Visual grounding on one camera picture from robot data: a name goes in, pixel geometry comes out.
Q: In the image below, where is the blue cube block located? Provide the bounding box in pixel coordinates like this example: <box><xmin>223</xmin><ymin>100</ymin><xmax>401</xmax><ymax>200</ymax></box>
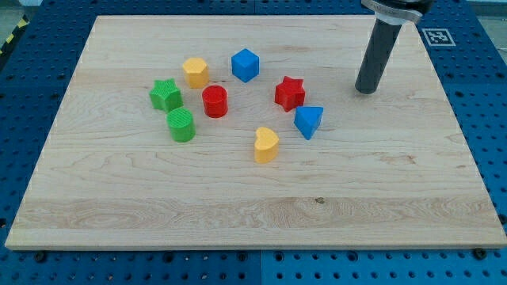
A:
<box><xmin>231</xmin><ymin>48</ymin><xmax>260</xmax><ymax>82</ymax></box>

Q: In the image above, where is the red star block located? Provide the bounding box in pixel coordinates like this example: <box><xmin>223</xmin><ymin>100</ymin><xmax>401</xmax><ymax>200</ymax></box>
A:
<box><xmin>274</xmin><ymin>76</ymin><xmax>306</xmax><ymax>112</ymax></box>

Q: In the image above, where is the light wooden board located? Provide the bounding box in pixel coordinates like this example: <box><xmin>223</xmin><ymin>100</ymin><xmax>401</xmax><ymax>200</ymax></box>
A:
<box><xmin>6</xmin><ymin>15</ymin><xmax>506</xmax><ymax>251</ymax></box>

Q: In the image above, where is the white fiducial marker tag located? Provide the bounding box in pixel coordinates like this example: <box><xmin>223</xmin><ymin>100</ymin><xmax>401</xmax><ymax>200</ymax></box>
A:
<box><xmin>422</xmin><ymin>28</ymin><xmax>456</xmax><ymax>47</ymax></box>

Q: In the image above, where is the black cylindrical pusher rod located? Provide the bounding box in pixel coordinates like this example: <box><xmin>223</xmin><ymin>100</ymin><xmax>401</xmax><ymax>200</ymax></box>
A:
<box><xmin>355</xmin><ymin>19</ymin><xmax>402</xmax><ymax>94</ymax></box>

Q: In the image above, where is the yellow heart block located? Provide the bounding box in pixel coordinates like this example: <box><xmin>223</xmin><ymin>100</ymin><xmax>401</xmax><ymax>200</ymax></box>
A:
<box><xmin>254</xmin><ymin>127</ymin><xmax>280</xmax><ymax>163</ymax></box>

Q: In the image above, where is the red cylinder block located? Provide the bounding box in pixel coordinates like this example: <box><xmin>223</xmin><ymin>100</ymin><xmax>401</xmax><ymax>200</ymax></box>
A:
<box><xmin>202</xmin><ymin>85</ymin><xmax>228</xmax><ymax>118</ymax></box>

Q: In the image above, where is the green cylinder block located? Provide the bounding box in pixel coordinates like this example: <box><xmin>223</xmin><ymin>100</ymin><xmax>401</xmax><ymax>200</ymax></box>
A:
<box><xmin>166</xmin><ymin>107</ymin><xmax>196</xmax><ymax>143</ymax></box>

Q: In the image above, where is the green star block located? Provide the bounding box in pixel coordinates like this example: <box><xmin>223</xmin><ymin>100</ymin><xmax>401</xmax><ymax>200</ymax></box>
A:
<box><xmin>149</xmin><ymin>78</ymin><xmax>183</xmax><ymax>112</ymax></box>

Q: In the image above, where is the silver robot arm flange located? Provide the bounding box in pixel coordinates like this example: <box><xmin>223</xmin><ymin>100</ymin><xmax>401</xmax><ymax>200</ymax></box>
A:
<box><xmin>360</xmin><ymin>0</ymin><xmax>434</xmax><ymax>25</ymax></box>

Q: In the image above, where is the blue triangle block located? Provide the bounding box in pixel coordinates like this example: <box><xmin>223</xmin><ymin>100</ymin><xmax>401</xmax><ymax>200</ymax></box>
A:
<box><xmin>294</xmin><ymin>106</ymin><xmax>324</xmax><ymax>140</ymax></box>

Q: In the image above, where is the yellow hexagon block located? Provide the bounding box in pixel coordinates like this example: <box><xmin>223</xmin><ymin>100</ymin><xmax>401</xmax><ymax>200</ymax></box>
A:
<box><xmin>182</xmin><ymin>58</ymin><xmax>209</xmax><ymax>89</ymax></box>

